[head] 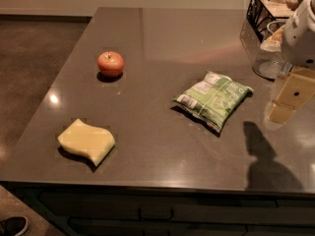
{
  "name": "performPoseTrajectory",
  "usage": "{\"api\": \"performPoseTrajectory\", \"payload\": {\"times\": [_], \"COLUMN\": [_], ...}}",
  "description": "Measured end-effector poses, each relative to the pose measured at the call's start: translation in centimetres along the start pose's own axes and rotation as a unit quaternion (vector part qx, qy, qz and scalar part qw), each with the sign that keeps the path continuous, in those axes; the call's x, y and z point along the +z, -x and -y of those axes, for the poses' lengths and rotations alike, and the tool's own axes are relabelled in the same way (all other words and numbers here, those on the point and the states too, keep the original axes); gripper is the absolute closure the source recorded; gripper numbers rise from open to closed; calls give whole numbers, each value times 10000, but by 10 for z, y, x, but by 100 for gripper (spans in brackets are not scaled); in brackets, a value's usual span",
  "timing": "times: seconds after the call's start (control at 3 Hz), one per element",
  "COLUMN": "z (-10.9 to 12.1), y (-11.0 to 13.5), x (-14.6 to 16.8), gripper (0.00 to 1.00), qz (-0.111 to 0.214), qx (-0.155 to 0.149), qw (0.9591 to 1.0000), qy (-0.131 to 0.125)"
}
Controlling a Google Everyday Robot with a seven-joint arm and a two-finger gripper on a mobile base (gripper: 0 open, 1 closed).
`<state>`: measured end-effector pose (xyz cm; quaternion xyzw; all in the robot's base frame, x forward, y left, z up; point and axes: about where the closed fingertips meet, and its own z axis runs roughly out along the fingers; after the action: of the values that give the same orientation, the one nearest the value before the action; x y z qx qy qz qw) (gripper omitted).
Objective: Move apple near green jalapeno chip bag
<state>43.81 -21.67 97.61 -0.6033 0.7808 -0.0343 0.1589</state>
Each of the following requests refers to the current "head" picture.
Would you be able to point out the yellow sponge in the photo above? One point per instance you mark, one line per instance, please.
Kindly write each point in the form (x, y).
(81, 139)

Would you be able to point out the black shoe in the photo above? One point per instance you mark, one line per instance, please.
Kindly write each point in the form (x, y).
(14, 226)

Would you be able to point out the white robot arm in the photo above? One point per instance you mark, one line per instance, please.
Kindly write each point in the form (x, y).
(298, 46)

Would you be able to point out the dark cabinet drawer front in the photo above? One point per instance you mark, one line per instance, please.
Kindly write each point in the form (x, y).
(83, 214)

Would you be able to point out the green jalapeno chip bag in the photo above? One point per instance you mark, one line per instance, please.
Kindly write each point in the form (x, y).
(213, 99)

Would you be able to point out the black wire basket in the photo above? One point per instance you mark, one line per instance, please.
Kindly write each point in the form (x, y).
(262, 12)

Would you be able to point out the red apple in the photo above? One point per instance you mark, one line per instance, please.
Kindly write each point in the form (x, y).
(110, 64)

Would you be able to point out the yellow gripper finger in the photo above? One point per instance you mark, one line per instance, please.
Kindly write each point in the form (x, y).
(290, 92)

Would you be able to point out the clear glass jar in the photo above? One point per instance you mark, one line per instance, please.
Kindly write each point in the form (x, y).
(269, 62)

